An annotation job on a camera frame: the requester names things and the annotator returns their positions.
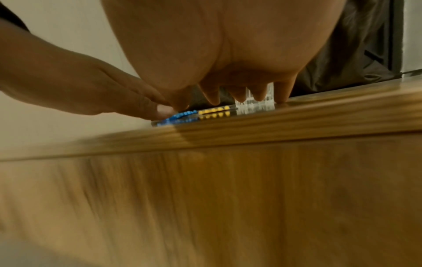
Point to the yellow pill blister pack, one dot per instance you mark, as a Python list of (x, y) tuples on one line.
[(216, 112)]

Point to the clear drinking glass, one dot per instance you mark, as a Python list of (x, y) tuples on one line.
[(255, 108)]

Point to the blue blister pack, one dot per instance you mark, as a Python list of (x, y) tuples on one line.
[(178, 118)]

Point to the brown curtain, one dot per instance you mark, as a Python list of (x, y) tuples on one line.
[(356, 52)]

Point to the white window frame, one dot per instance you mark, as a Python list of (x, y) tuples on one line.
[(412, 34)]

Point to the person's left hand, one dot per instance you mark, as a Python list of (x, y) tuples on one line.
[(82, 86)]

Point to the person's right hand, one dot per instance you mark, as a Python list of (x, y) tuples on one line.
[(224, 34)]

